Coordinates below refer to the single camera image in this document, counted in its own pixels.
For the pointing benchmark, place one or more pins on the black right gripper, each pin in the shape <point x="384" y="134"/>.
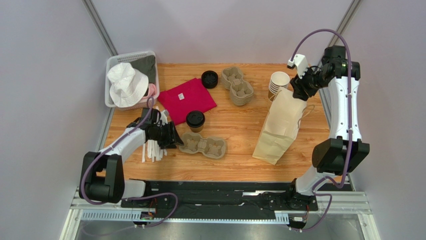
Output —
<point x="300" y="87"/>

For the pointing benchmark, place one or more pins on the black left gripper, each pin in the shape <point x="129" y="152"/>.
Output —
<point x="172" y="137"/>

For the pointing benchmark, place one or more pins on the stack of paper cups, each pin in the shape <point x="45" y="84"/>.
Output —
<point x="278" y="80"/>

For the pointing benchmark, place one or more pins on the black cup lid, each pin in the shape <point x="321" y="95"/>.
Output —
<point x="195" y="119"/>

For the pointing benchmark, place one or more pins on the brown paper bag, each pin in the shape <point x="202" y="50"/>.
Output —
<point x="281" y="126"/>

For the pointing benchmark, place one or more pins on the single cardboard cup carrier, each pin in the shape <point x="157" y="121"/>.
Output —
<point x="211" y="147"/>

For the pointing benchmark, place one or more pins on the cardboard cup carrier stack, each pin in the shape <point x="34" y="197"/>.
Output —
<point x="241" y="91"/>

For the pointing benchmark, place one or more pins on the stack of black cup lids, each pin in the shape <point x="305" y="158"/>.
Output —
<point x="209" y="79"/>

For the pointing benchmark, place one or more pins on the brown paper coffee cup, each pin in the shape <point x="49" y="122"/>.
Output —
<point x="196" y="129"/>

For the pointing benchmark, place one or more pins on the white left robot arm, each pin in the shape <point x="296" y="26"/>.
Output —
<point x="102" y="177"/>

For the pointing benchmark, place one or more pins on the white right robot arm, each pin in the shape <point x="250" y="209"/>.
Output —
<point x="344" y="149"/>

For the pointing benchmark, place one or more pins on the bundle of white straws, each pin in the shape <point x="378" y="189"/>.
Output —
<point x="152" y="151"/>

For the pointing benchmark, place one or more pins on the red folded cloth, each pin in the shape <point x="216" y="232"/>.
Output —
<point x="184" y="98"/>

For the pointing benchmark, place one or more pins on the pink cloth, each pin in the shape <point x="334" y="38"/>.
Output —
<point x="151" y="91"/>

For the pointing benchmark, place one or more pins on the white bucket hat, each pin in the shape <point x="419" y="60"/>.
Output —
<point x="128" y="86"/>

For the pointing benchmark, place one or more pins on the dark green cloth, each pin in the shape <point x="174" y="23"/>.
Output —
<point x="146" y="66"/>

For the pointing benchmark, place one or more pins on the white plastic basket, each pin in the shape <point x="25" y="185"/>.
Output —
<point x="128" y="58"/>

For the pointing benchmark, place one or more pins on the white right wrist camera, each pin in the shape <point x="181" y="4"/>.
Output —
<point x="299" y="61"/>

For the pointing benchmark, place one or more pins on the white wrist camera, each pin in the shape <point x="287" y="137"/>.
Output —
<point x="299" y="61"/>
<point x="163" y="117"/>

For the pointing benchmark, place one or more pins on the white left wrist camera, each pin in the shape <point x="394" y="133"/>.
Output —
<point x="163" y="117"/>

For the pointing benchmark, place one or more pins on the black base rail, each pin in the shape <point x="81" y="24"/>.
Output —
<point x="219" y="200"/>

